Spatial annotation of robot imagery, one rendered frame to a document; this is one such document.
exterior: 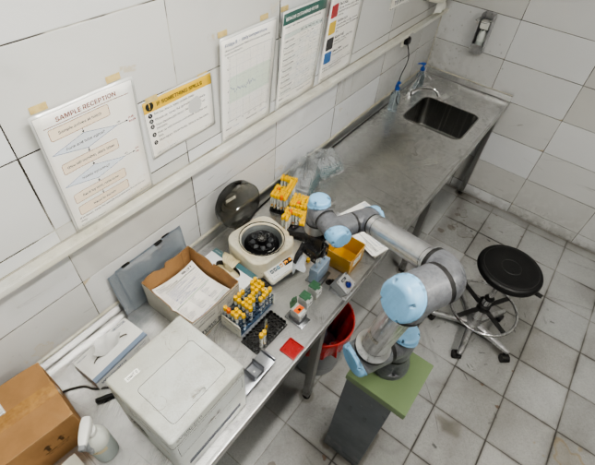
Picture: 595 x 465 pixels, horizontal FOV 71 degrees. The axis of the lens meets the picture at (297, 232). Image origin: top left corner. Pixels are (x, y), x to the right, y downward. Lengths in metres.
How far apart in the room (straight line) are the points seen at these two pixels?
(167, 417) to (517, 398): 2.14
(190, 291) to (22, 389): 0.62
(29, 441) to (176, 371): 0.44
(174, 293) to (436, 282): 1.05
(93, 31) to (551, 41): 2.77
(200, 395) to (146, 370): 0.18
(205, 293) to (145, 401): 0.57
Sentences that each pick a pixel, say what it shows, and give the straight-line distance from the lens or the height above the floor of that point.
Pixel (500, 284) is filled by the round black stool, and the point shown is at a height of 0.65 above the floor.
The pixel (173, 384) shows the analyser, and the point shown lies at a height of 1.18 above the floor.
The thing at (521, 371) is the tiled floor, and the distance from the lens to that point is 3.00.
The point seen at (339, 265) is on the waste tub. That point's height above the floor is 0.92.
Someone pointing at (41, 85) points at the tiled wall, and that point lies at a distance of 1.23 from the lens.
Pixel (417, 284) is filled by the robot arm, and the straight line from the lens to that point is 1.04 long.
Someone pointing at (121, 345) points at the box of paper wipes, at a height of 0.93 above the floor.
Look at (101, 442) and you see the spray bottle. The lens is 1.46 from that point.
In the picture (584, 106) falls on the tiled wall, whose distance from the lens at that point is 3.44.
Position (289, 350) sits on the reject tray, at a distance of 1.64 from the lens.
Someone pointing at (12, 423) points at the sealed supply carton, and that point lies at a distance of 1.53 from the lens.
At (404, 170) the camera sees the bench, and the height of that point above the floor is 0.88.
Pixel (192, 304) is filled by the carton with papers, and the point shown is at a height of 0.94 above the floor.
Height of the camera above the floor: 2.34
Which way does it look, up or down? 47 degrees down
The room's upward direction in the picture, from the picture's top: 5 degrees clockwise
